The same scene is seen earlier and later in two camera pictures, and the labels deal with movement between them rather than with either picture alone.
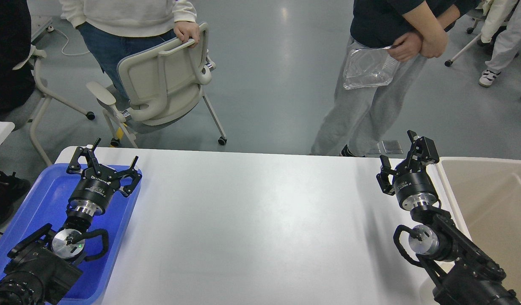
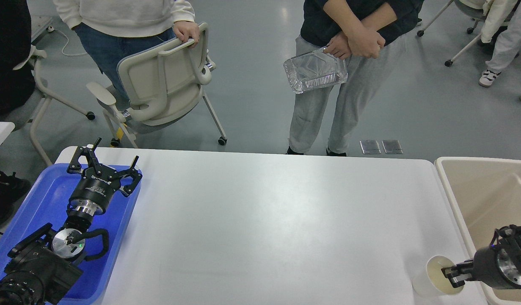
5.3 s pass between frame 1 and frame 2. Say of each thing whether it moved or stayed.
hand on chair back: stayed
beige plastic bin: stayed
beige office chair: stayed
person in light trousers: stayed
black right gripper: moved
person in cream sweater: stayed
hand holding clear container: moved
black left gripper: stayed
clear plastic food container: moved
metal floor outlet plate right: stayed
